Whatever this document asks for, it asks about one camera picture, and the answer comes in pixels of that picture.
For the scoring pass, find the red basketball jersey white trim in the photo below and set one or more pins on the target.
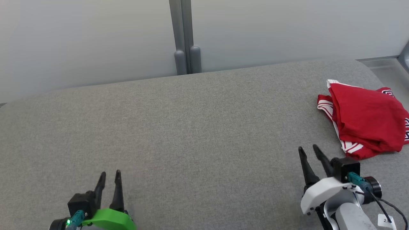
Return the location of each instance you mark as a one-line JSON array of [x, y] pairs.
[[351, 147]]

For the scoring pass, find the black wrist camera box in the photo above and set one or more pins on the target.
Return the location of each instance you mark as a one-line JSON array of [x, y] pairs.
[[81, 204], [345, 169]]

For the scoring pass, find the grey cylindrical post foot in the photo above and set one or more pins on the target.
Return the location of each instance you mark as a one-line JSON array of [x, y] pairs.
[[180, 64], [196, 60]]

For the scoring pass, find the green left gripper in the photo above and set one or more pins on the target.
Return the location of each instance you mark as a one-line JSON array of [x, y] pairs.
[[110, 220]]

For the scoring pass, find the red basketball shorts white stripes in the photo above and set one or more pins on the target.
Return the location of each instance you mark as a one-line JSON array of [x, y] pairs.
[[367, 118]]

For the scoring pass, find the grey metal partition post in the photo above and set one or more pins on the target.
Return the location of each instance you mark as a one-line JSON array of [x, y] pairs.
[[182, 28]]

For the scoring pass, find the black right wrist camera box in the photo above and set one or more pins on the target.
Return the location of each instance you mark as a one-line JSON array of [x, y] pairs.
[[345, 169]]

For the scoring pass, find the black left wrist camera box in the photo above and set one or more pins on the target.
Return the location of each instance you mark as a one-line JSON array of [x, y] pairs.
[[81, 204]]

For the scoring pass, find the grey metal corner post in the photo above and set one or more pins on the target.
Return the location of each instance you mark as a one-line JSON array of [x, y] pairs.
[[405, 57]]

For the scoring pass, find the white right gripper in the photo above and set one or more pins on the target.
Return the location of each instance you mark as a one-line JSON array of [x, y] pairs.
[[322, 193]]

